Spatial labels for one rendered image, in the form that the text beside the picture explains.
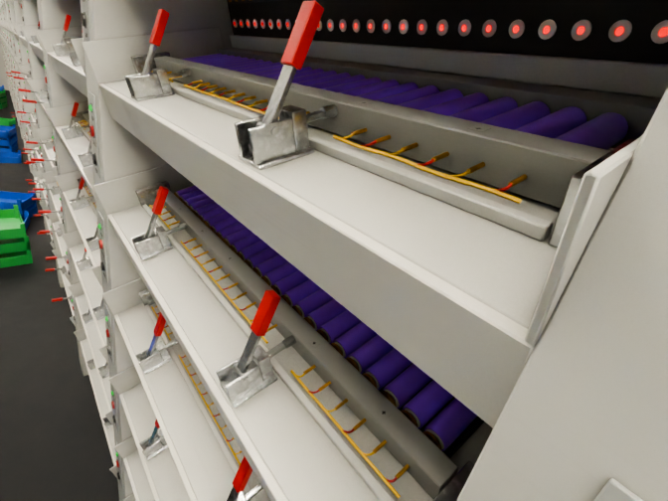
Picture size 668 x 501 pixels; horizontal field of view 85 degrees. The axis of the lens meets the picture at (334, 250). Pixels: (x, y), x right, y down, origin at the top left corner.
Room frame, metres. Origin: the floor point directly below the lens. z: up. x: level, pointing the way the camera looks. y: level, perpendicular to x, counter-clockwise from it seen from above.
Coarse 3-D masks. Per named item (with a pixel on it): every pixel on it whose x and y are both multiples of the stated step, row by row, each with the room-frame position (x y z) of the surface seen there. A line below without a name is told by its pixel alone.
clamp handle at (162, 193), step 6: (162, 186) 0.43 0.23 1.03; (162, 192) 0.43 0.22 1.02; (156, 198) 0.43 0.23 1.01; (162, 198) 0.43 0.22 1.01; (156, 204) 0.42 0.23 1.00; (162, 204) 0.43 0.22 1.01; (156, 210) 0.42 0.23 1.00; (156, 216) 0.42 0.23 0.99; (150, 222) 0.42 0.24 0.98; (150, 228) 0.42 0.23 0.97; (150, 234) 0.42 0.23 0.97
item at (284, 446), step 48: (96, 192) 0.51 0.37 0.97; (144, 192) 0.54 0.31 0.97; (192, 288) 0.35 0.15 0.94; (192, 336) 0.28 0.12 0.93; (240, 336) 0.28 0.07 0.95; (240, 432) 0.19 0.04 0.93; (288, 432) 0.19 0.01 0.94; (480, 432) 0.20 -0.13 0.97; (288, 480) 0.16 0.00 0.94; (336, 480) 0.16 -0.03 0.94
